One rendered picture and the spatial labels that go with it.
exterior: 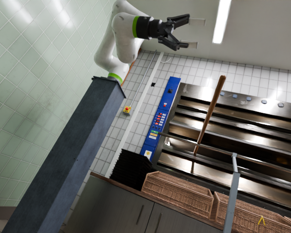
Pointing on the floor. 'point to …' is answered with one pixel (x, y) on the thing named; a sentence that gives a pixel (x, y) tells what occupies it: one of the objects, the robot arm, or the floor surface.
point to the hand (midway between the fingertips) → (198, 33)
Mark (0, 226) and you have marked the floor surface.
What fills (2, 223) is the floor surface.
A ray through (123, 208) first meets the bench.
